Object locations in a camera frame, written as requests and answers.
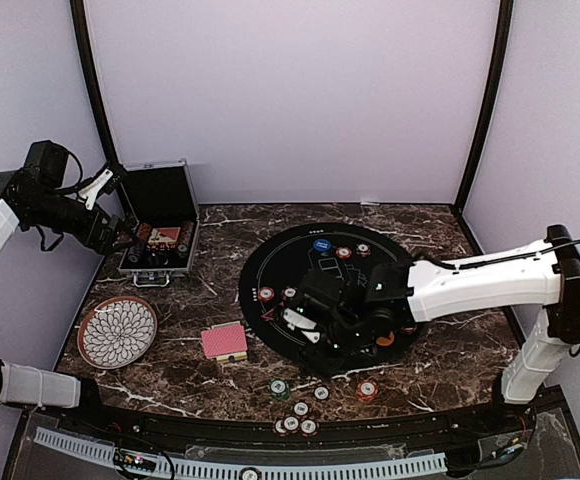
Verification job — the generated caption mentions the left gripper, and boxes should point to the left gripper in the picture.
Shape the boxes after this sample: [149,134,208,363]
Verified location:
[24,188,138,255]

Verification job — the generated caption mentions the orange big blind button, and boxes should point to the orange big blind button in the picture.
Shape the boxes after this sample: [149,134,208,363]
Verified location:
[376,332,395,347]

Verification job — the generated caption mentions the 100 chips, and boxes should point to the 100 chips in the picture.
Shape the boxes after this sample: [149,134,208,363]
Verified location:
[356,243,371,257]
[282,287,297,300]

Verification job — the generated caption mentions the red 5 chips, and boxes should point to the red 5 chips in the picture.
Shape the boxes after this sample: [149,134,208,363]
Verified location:
[336,247,352,260]
[257,287,275,303]
[400,326,418,335]

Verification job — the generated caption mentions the red triangle all-in marker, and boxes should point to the red triangle all-in marker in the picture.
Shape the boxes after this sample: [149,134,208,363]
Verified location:
[262,307,276,322]

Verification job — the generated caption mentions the black orange 100 chip stack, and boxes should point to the black orange 100 chip stack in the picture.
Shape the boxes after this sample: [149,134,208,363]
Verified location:
[313,386,330,401]

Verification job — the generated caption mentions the blue small blind button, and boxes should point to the blue small blind button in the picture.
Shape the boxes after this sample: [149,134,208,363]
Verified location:
[313,239,331,253]

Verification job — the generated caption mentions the red 5 chip stack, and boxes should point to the red 5 chip stack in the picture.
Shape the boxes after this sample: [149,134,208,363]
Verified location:
[356,380,379,403]

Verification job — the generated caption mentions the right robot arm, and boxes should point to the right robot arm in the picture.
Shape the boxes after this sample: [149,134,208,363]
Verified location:
[280,225,580,434]

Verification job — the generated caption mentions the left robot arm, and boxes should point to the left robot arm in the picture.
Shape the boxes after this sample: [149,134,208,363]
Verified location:
[0,168,138,436]

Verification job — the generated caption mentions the purple chip roll in case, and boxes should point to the purple chip roll in case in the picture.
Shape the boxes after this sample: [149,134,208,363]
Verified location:
[126,245,143,264]

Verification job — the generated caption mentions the orange chip roll in case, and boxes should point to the orange chip roll in case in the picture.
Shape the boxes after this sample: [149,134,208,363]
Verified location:
[137,223,152,241]

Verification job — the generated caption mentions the red card box in case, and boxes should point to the red card box in case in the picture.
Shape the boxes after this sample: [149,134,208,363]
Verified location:
[146,227,181,251]

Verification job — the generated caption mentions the aluminium poker chip case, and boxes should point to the aluminium poker chip case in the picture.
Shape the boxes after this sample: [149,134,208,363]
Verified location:
[118,158,200,288]

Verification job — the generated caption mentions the black round poker mat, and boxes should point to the black round poker mat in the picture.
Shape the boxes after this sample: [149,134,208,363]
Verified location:
[239,223,424,370]

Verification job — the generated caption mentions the brown chip roll in case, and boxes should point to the brown chip roll in case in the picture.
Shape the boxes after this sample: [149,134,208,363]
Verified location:
[176,221,195,258]

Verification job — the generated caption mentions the green 20 chip stack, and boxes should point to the green 20 chip stack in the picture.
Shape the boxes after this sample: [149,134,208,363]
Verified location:
[268,378,290,401]

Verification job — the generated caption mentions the floral ceramic plate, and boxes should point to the floral ceramic plate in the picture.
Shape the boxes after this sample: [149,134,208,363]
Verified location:
[77,296,158,370]

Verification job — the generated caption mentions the red-backed card deck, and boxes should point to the red-backed card deck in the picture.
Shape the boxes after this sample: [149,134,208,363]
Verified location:
[201,322,248,360]

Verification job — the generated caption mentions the gold blue card box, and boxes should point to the gold blue card box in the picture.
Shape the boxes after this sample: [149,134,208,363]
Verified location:
[215,351,247,364]

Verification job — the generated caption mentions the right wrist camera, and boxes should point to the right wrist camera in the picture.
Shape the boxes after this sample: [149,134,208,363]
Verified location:
[282,308,321,344]

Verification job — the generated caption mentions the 100 chip on rail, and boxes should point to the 100 chip on rail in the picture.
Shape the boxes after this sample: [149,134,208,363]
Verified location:
[272,419,288,436]

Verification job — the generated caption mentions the fallen 100 chip on duct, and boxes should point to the fallen 100 chip on duct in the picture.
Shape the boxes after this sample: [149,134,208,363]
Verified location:
[239,467,261,480]

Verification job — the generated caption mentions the white slotted cable duct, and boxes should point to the white slotted cable duct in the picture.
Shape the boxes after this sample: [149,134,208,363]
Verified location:
[33,426,449,480]

